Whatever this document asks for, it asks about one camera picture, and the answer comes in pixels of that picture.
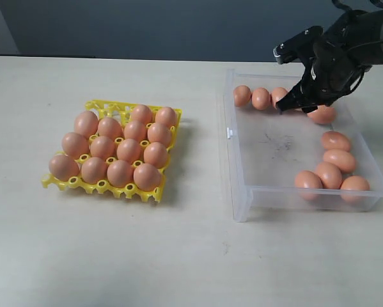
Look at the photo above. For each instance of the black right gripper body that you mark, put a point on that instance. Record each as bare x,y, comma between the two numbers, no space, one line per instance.
324,86

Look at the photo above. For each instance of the brown egg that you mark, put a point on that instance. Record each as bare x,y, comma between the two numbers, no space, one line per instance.
354,183
323,115
241,95
135,130
141,113
102,147
277,94
260,99
120,173
329,174
109,127
166,116
75,145
129,150
158,132
344,160
147,177
156,155
63,167
86,124
93,170
308,180
335,140

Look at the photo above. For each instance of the yellow plastic egg tray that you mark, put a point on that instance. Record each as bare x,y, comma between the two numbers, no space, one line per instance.
120,111

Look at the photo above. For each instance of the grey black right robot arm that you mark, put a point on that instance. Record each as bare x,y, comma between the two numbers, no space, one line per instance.
335,60

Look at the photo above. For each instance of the clear plastic bin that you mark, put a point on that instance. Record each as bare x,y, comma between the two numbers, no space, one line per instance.
262,152

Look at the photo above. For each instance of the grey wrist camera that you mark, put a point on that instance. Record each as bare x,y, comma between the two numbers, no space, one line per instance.
299,46

